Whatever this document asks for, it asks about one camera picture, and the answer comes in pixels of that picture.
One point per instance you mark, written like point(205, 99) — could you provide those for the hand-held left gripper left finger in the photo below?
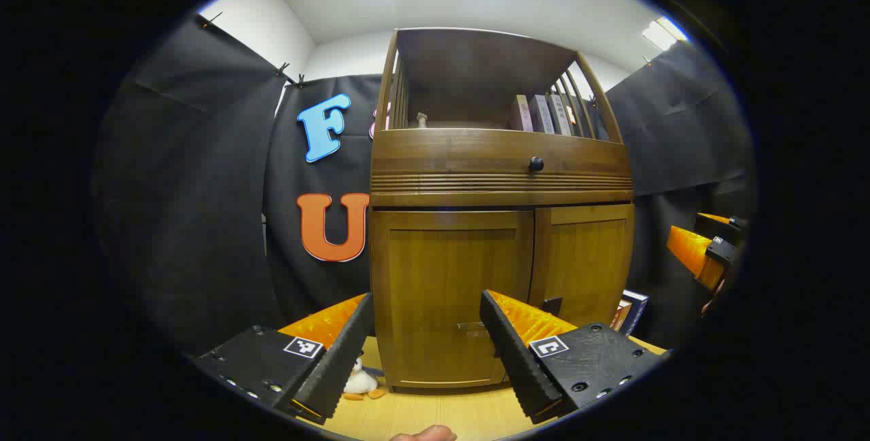
point(336, 366)

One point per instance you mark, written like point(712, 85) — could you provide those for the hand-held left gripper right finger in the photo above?
point(513, 359)

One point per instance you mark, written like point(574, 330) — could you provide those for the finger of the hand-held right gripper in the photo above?
point(720, 225)
point(693, 251)

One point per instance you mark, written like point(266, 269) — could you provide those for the wooden shoe cabinet door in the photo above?
point(435, 278)
point(584, 257)

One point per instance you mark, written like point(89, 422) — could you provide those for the wooden double-door shoe cabinet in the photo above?
point(476, 155)

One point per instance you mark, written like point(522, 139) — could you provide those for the penguin plush toy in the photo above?
point(360, 381)

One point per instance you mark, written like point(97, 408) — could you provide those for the blue hardcover book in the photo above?
point(637, 312)

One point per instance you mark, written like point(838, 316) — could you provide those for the brown hardcover book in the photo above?
point(620, 315)

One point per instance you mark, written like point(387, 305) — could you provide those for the black drawer knob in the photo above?
point(536, 164)

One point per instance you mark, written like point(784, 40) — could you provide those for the ceiling light panel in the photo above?
point(663, 33)

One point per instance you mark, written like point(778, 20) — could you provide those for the black backdrop cloth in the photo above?
point(190, 189)

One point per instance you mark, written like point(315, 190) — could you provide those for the small white figurine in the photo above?
point(422, 120)

